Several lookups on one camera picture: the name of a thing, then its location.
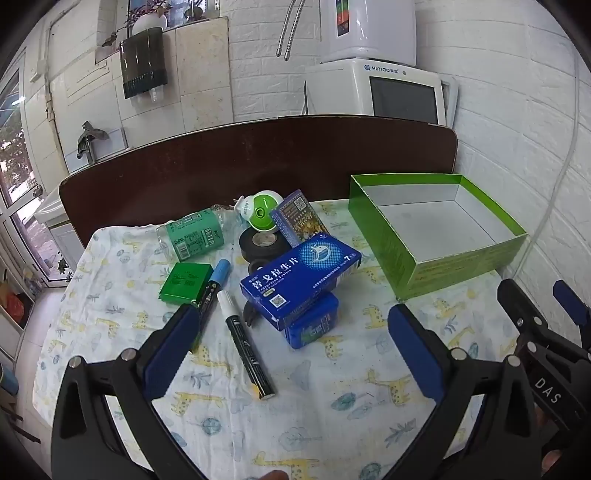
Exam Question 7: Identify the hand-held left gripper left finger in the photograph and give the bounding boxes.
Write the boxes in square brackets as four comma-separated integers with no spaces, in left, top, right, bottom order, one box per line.
[51,304,204,480]

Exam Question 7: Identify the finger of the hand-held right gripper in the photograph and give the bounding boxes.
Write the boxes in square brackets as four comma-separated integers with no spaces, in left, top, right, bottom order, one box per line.
[496,278,550,342]
[551,279,591,333]

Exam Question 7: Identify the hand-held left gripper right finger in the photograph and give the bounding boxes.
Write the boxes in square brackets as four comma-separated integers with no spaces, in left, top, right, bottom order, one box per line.
[387,302,555,480]

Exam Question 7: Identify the small green box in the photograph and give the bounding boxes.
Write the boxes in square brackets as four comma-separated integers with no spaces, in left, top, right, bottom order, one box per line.
[159,261,214,305]

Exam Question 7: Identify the blue cap marker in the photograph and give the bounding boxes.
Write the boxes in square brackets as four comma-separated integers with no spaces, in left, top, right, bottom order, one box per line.
[191,258,232,333]

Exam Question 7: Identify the white cap marker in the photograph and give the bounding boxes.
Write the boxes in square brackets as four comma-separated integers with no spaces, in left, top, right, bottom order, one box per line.
[217,290,277,400]

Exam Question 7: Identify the blue plastic box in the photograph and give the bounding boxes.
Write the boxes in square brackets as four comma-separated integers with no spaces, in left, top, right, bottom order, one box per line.
[283,292,340,348]

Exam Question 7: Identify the green label plastic bottle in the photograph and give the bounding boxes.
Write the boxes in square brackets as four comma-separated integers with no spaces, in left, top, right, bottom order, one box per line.
[156,204,241,261]

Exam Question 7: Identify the green cardboard box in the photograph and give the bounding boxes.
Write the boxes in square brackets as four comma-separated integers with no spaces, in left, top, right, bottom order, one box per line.
[347,173,528,303]

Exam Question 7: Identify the black tape roll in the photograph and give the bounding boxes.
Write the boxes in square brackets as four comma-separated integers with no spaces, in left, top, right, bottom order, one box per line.
[239,226,293,276]

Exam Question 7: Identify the blue medicine box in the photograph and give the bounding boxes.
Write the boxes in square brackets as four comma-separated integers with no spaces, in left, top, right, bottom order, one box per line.
[239,233,362,332]

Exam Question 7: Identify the patterned playing card box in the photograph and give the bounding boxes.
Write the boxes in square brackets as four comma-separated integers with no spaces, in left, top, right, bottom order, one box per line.
[269,189,331,248]

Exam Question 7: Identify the giraffe print cloth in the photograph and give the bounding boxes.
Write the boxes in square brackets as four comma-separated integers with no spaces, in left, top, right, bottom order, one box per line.
[39,199,520,480]

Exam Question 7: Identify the orange plastic bag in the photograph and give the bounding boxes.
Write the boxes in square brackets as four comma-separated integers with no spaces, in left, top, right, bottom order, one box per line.
[0,281,26,328]

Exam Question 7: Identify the green white round device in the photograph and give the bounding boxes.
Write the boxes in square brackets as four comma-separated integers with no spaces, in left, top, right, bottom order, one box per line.
[235,191,286,232]

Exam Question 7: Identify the brown wooden table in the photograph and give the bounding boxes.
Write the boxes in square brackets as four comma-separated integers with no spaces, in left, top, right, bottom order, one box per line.
[58,115,459,247]

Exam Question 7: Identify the white sink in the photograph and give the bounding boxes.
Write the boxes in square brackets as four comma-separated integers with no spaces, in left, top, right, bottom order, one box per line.
[34,187,70,227]

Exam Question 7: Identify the white plastic panel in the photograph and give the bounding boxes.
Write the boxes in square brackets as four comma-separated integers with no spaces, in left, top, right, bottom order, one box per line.
[441,76,459,130]

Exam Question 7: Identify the metal faucet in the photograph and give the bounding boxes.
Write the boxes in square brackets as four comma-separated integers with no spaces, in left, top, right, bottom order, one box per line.
[76,121,109,162]

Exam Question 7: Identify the large window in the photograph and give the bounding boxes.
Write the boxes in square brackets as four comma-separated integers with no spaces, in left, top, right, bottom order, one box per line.
[0,65,70,287]

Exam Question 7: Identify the white countertop appliance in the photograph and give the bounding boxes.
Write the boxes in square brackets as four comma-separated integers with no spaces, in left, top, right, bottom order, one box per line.
[304,58,459,132]

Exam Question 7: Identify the dark cup dispenser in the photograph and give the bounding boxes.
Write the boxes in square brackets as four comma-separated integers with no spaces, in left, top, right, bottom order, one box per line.
[120,28,169,104]

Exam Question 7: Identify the white water purifier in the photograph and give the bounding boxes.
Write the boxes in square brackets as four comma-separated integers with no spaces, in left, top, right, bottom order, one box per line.
[320,0,416,65]

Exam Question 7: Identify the potted plant white pot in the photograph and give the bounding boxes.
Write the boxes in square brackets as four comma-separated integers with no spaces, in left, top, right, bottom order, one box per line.
[100,0,172,48]

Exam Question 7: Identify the white wall cable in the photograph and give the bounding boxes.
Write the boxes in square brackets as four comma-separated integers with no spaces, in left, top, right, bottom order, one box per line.
[516,55,583,280]

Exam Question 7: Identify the metal hose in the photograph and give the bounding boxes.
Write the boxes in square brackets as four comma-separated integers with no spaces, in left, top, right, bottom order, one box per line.
[284,0,306,62]
[276,0,300,57]

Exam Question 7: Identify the small wall window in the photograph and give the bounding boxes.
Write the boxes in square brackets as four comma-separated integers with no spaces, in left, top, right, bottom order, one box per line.
[127,0,220,21]

